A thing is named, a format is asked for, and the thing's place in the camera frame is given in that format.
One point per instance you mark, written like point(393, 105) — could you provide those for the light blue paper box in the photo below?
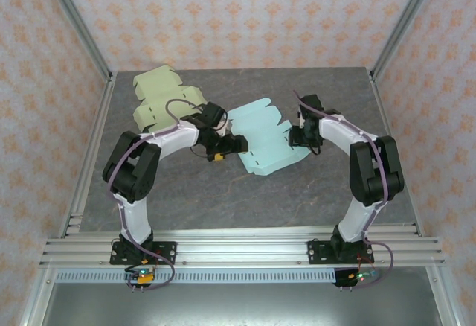
point(264, 136)

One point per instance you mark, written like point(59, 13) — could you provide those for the light green paper box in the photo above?
point(160, 95)

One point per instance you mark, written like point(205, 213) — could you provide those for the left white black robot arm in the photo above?
point(134, 222)

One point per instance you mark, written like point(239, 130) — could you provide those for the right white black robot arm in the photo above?
point(353, 225)

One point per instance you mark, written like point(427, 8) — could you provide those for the aluminium cross beam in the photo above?
point(241, 251)

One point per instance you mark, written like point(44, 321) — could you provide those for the grey metal sheet panel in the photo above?
point(241, 307)

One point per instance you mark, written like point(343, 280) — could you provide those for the right aluminium side rail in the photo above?
point(385, 117)

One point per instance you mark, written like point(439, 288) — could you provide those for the aluminium side rail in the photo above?
point(97, 128)
point(385, 117)

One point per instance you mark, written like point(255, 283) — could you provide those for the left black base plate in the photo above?
point(167, 251)

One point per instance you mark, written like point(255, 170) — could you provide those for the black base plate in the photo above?
point(316, 251)
point(167, 251)

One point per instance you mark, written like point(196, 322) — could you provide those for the left aluminium side rail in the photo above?
point(97, 128)

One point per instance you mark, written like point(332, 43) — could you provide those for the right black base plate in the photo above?
point(316, 251)

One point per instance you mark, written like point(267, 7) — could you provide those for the right aluminium frame post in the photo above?
point(407, 17)

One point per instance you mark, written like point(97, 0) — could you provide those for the aluminium frame post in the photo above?
point(76, 17)
point(407, 17)

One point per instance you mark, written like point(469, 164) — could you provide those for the left aluminium frame post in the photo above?
point(76, 17)

